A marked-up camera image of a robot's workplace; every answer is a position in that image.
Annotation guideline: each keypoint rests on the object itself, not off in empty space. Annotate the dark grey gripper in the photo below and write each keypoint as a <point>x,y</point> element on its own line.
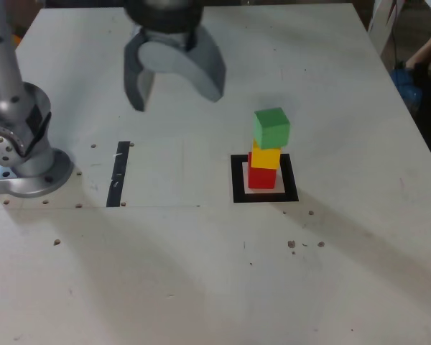
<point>169,38</point>

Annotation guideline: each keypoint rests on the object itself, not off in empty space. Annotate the green cube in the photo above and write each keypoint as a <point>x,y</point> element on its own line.
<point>273,129</point>

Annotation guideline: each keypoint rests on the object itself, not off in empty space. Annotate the yellow cube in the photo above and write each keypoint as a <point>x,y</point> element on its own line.
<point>265,158</point>

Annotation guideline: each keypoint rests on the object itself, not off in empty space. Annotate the red cube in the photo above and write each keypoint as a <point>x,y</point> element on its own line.
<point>262,179</point>

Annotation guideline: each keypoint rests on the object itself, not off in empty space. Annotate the black tape square outline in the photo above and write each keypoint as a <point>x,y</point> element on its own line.
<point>237,179</point>

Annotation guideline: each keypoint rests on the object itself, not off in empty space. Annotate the black tape strip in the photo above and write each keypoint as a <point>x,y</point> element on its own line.
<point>116,172</point>

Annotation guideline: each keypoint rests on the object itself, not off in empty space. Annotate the blue plastic object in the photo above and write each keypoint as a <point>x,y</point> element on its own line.
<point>404,86</point>

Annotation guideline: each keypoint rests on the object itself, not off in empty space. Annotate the person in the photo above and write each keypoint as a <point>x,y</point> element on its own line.
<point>429,48</point>

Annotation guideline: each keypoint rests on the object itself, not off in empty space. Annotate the white frame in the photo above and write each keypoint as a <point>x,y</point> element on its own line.
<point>382,25</point>

